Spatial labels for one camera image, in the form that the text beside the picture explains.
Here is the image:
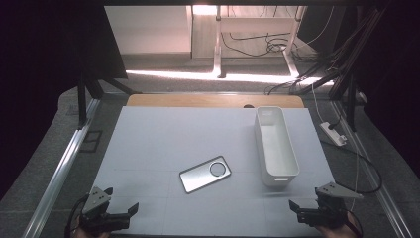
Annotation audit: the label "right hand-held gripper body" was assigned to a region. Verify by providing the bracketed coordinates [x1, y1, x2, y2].
[296, 181, 365, 229]

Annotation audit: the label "white plastic storage bin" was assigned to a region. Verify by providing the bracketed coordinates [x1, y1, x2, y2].
[254, 105, 301, 188]

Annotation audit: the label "black curtain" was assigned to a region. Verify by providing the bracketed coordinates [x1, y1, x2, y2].
[343, 0, 420, 179]
[0, 0, 129, 201]

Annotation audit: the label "white power strip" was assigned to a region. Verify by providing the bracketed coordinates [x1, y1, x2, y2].
[319, 121, 348, 148]

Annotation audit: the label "metal floor rail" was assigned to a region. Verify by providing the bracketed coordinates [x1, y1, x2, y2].
[331, 100, 414, 238]
[21, 98, 102, 238]

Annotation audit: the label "floor outlet plate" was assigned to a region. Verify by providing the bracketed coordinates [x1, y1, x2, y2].
[78, 130, 104, 154]

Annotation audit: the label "black cables under desk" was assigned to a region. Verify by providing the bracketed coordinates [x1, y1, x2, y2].
[220, 32, 292, 58]

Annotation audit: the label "white table mat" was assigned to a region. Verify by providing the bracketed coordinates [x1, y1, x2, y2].
[92, 105, 336, 238]

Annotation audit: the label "person's right hand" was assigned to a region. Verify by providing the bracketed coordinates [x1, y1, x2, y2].
[313, 212, 360, 238]

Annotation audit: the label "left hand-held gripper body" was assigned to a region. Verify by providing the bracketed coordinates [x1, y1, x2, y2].
[78, 186, 131, 234]

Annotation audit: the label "black stand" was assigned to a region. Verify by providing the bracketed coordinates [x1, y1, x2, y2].
[330, 73, 360, 133]
[77, 70, 143, 130]

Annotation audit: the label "white metal desk frame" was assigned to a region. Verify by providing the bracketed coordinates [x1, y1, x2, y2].
[213, 5, 307, 79]

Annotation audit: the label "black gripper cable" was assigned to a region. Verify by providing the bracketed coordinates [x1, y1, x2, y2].
[343, 207, 365, 238]
[63, 193, 90, 238]

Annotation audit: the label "bundle of black cables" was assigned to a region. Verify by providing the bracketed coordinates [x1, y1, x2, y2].
[263, 6, 388, 97]

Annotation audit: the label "person's left hand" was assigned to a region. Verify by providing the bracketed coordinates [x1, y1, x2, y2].
[73, 227, 112, 238]

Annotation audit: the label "thin white cable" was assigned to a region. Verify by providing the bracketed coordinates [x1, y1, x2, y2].
[310, 5, 361, 212]

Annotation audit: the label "wooden table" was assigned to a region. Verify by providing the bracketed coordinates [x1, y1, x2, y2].
[126, 93, 305, 109]

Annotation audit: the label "black power cable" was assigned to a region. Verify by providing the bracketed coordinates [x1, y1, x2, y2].
[320, 138, 383, 195]

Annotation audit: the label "grey phone case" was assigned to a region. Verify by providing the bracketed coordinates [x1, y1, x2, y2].
[178, 155, 233, 194]

